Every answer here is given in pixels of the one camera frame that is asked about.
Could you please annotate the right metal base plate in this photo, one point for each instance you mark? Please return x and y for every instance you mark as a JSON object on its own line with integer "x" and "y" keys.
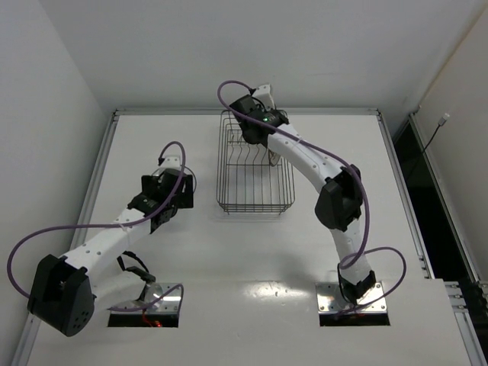
{"x": 330, "y": 301}

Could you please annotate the black wall cable white plug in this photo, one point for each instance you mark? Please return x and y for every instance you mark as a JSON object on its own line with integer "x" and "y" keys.
{"x": 442, "y": 121}

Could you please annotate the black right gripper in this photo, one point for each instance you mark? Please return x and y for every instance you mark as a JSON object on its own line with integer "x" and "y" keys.
{"x": 251, "y": 134}

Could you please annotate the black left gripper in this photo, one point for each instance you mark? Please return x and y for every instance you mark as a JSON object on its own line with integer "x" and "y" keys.
{"x": 184, "y": 191}

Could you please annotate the metal wire dish rack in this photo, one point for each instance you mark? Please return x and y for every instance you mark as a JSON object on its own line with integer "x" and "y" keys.
{"x": 246, "y": 183}

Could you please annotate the metal base plate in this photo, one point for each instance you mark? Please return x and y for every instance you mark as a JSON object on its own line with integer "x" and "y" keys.
{"x": 330, "y": 301}
{"x": 157, "y": 299}

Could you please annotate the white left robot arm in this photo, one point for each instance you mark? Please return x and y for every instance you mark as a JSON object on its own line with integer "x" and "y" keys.
{"x": 66, "y": 292}

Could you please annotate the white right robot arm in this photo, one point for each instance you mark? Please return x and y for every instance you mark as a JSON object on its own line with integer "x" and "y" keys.
{"x": 338, "y": 206}

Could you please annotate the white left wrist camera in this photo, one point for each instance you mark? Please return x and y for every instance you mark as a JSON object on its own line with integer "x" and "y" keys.
{"x": 170, "y": 162}

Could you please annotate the orange sunburst plate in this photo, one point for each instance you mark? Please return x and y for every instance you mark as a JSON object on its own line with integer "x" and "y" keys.
{"x": 273, "y": 158}

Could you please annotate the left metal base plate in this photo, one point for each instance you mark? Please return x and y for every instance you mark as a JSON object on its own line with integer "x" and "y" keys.
{"x": 157, "y": 299}

